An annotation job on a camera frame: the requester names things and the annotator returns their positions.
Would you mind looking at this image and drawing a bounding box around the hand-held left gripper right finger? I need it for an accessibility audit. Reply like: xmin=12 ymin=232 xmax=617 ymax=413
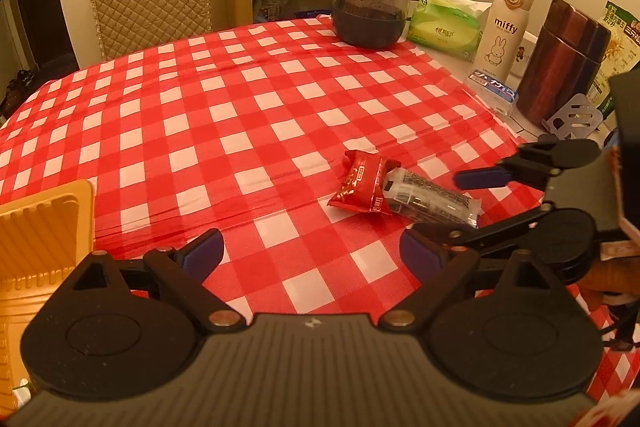
xmin=377 ymin=227 xmax=557 ymax=333

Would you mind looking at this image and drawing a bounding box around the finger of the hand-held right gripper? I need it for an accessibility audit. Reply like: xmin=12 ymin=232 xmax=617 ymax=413
xmin=414 ymin=202 xmax=557 ymax=254
xmin=453 ymin=138 xmax=602 ymax=191

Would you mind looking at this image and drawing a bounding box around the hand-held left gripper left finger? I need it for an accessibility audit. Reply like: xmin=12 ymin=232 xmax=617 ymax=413
xmin=60 ymin=228 xmax=247 ymax=334

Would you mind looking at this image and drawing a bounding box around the silver grey snack packet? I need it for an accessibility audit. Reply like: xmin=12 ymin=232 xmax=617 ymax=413
xmin=382 ymin=167 xmax=481 ymax=229

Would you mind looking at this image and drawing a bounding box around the red snack packet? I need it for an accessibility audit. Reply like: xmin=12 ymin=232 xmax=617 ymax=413
xmin=327 ymin=149 xmax=402 ymax=215

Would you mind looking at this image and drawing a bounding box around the yellow plastic tray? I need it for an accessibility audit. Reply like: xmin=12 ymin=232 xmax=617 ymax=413
xmin=0 ymin=179 xmax=96 ymax=408

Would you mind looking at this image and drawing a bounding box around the person's right hand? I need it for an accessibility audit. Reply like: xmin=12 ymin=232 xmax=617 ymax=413
xmin=579 ymin=259 xmax=640 ymax=308

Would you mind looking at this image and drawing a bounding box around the grey metal phone stand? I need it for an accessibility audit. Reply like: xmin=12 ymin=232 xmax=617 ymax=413
xmin=537 ymin=93 xmax=603 ymax=142

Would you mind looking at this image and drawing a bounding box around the blue white small box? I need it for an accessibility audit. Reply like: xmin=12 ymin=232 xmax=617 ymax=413
xmin=467 ymin=68 xmax=520 ymax=114

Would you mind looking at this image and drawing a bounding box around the white printed cup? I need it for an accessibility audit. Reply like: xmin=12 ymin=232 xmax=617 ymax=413
xmin=510 ymin=31 xmax=540 ymax=80

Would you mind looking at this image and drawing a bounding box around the red white checked tablecloth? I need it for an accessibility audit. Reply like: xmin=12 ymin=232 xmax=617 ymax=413
xmin=0 ymin=17 xmax=640 ymax=403

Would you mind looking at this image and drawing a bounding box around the white thermos bottle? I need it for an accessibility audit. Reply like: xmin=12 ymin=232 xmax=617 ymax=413
xmin=472 ymin=0 xmax=535 ymax=82

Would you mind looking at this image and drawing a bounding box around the copper metal canister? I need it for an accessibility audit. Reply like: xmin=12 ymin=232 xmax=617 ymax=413
xmin=516 ymin=0 xmax=612 ymax=128

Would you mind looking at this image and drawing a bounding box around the green tissue pack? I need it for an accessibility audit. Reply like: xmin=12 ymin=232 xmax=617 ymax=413
xmin=406 ymin=0 xmax=493 ymax=62

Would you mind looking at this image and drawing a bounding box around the green sunflower seed bag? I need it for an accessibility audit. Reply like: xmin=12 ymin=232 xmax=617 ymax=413
xmin=587 ymin=0 xmax=640 ymax=118

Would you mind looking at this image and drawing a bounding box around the dark shoe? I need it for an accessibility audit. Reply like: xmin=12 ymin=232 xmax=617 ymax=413
xmin=4 ymin=68 xmax=37 ymax=108

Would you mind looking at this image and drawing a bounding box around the black cable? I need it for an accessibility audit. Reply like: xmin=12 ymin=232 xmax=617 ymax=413
xmin=595 ymin=292 xmax=640 ymax=350

